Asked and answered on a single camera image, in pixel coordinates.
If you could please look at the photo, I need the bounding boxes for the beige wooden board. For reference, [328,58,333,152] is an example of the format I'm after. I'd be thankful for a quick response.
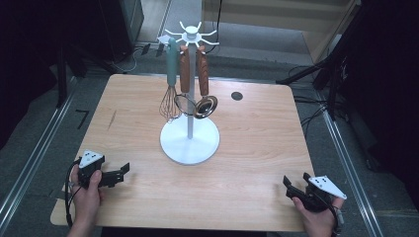
[201,0,360,63]

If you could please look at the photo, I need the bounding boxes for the hanging black cable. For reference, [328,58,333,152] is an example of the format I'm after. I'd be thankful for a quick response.
[206,0,223,55]

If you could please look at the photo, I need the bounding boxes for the whisk with mint green handle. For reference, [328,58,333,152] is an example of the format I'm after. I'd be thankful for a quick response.
[159,37,183,123]

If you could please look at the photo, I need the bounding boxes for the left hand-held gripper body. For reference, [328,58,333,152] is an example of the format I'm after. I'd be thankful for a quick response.
[77,150,115,191]

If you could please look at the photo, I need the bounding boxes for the wooden handled mesh strainer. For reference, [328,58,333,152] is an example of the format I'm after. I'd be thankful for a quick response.
[173,44,198,117]

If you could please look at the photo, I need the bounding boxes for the thin black stand post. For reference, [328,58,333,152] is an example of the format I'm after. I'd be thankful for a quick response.
[53,45,70,109]

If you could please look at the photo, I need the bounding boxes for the left hand-held gripper cable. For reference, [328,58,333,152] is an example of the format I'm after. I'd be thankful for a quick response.
[64,157,83,228]

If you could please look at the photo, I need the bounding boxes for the right hand-held gripper cable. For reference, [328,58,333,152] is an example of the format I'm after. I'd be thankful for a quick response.
[324,194,345,236]

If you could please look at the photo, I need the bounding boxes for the wooden handled steel ladle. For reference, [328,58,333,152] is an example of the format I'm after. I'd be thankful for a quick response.
[192,44,219,120]

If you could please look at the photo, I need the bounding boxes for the aluminium floor rail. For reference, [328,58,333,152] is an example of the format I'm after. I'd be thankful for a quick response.
[320,108,386,237]
[0,77,78,228]

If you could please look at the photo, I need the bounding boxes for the white utensil rack stand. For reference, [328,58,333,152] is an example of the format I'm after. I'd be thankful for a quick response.
[159,21,221,166]

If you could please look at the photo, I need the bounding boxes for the black cabinet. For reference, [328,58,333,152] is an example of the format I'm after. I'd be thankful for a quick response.
[98,0,145,63]

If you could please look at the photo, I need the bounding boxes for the person's right hand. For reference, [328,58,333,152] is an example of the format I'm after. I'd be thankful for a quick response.
[291,196,345,237]

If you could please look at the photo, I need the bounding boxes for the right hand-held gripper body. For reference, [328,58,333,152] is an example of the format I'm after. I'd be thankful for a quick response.
[285,175,348,213]

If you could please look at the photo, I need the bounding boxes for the person's left hand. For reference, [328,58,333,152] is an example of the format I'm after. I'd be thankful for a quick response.
[69,164,104,228]

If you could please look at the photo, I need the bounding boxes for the hand-held gripper cable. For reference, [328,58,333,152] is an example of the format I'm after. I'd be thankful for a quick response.
[64,157,83,228]
[324,194,345,236]

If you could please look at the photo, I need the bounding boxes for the black floor cable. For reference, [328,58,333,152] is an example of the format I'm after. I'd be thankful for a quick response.
[291,93,329,139]

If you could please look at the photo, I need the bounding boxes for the black metal stand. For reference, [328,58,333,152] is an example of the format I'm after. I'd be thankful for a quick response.
[276,0,374,121]

